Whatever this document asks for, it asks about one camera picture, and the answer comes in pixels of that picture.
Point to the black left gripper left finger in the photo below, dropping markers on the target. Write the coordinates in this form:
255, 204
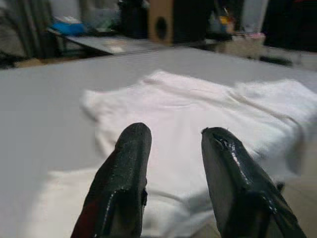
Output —
119, 186

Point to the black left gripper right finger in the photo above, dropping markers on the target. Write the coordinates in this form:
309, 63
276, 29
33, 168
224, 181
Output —
242, 198

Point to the white printed t-shirt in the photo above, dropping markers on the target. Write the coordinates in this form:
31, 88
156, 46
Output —
185, 111

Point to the large grey table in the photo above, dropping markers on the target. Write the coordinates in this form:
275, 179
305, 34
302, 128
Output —
37, 111

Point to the small grey table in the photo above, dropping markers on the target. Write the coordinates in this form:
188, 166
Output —
99, 42

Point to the black wooden speaker box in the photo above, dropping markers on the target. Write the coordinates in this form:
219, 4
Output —
154, 15

